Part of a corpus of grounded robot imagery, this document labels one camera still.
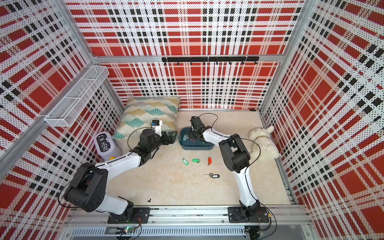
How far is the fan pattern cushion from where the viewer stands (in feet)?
3.12

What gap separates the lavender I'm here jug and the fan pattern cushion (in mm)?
36

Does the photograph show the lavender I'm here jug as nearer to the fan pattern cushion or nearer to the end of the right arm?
the fan pattern cushion

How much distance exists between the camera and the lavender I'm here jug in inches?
34.6

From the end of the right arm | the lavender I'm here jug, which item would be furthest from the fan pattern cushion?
the end of the right arm
